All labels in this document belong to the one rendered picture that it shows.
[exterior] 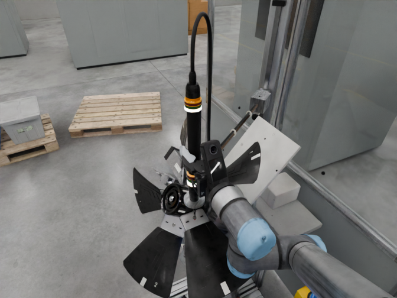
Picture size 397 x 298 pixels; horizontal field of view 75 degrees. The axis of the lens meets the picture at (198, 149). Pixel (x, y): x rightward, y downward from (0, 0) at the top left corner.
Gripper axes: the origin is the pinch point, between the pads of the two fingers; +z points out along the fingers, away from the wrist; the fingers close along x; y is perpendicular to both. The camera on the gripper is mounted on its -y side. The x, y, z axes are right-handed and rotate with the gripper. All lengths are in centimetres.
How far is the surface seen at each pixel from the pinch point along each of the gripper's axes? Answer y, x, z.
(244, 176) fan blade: 8.7, 12.9, -10.7
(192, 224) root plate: 30.4, -1.9, -4.7
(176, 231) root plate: 39.7, -6.0, 1.3
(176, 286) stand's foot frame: 141, -1, 28
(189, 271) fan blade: 33.3, -8.8, -18.1
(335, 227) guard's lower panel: 63, 70, -15
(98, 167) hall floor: 151, -32, 195
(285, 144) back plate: 15.0, 41.5, 2.9
